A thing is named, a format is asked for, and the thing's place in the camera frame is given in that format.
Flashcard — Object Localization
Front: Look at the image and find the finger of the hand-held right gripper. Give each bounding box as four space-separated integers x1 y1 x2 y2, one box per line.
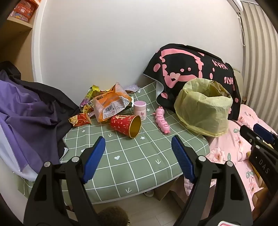
253 123 278 150
240 125 272 150

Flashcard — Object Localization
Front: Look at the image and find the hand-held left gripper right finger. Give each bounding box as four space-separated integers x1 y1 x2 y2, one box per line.
171 135 253 226

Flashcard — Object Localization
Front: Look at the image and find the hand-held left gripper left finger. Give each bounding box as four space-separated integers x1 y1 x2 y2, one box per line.
24 136 106 226

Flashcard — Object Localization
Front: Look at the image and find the small red snack packet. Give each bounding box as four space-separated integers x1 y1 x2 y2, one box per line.
69 113 92 127

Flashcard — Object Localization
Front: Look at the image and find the red paper cup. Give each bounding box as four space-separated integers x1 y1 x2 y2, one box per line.
110 114 142 139

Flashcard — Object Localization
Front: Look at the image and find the bin with yellow bag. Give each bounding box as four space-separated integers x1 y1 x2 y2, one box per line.
174 79 233 138

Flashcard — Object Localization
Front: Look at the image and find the orange snack bag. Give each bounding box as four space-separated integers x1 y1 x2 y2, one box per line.
93 82 133 122

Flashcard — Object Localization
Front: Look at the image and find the yellow gold noodle wrapper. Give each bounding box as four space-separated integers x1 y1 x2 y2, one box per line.
79 85 101 113

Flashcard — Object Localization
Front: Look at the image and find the lilac packet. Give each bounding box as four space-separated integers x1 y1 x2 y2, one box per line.
125 83 139 92

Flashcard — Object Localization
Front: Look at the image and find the person's right forearm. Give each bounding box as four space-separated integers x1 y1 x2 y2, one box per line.
253 185 277 220

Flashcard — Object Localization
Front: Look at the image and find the pink floral bedding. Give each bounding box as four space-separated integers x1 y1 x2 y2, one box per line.
178 104 278 211

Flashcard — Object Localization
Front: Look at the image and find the green checked bed sheet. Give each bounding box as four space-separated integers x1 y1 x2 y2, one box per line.
22 81 210 205

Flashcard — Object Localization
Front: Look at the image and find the cardboard box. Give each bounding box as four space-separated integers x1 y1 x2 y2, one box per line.
155 174 185 201

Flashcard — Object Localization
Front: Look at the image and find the pink caterpillar toy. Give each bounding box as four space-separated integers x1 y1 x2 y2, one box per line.
153 106 171 135

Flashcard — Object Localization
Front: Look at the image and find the beige headboard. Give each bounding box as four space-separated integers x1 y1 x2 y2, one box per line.
233 70 244 102

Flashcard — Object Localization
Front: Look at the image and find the brown fuzzy slipper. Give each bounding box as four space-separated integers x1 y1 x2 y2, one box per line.
97 206 131 226

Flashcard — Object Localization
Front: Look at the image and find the pink cream jar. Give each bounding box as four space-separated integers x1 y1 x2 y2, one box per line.
133 101 147 122

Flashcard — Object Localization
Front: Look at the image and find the striped grey curtain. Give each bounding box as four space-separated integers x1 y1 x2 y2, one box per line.
240 2 278 122

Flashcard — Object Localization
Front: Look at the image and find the purple and black jacket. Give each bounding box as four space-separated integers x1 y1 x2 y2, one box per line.
0 61 81 182

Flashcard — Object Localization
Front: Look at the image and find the black pink printed blanket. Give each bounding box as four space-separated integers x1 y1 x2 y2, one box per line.
143 43 241 120

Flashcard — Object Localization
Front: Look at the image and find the white air conditioner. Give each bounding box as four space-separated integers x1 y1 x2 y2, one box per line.
230 0 244 12

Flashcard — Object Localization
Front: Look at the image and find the wooden shelf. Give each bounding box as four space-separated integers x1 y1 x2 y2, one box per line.
0 0 43 66

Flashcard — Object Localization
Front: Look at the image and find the orange plastic basket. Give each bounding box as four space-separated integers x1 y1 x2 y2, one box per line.
10 0 37 22

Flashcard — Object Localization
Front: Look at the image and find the white air conditioner cord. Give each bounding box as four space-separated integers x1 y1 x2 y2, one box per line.
238 12 246 46

